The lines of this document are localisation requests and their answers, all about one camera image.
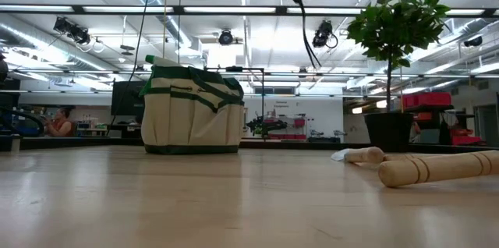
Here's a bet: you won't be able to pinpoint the narrow trowel wooden handle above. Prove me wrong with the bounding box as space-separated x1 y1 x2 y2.
330 146 386 165

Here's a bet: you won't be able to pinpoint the hand fork wooden handle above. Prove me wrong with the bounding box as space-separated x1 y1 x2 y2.
377 149 499 189

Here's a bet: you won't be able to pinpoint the beige green-trimmed gardening bag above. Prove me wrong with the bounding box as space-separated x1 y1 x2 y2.
139 65 246 156

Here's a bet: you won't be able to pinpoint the black overhead beam with lights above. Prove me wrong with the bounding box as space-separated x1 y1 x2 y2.
0 4 499 17

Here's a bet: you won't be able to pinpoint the black ceiling-hung device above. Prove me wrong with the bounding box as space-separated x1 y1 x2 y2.
463 35 484 48
218 29 235 47
53 16 92 46
311 19 339 50

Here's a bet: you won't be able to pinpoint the black monitor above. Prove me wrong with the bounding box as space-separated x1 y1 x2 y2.
110 80 147 117

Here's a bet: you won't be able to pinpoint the person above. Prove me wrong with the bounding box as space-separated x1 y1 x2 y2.
41 106 76 138

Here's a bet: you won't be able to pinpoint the red storage bins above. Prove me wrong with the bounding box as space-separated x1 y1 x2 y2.
450 127 484 146
264 117 307 140

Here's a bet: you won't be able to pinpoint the green plant in black pot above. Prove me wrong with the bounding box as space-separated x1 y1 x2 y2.
345 0 452 154

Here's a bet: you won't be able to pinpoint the red storage bins shelf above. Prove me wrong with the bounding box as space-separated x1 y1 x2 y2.
401 91 453 109

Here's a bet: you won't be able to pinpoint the yellow hanging cord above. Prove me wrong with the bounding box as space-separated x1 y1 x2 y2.
162 0 169 59

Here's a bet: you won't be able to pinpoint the thin black hanging cable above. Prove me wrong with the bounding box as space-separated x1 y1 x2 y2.
106 0 155 133

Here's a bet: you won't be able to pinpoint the black metal table frame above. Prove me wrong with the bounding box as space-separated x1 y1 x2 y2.
0 135 499 154

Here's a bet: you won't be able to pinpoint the thick black cable loop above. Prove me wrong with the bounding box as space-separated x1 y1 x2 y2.
0 105 46 138

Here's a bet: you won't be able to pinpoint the short white post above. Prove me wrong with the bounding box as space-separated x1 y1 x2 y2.
10 133 22 154

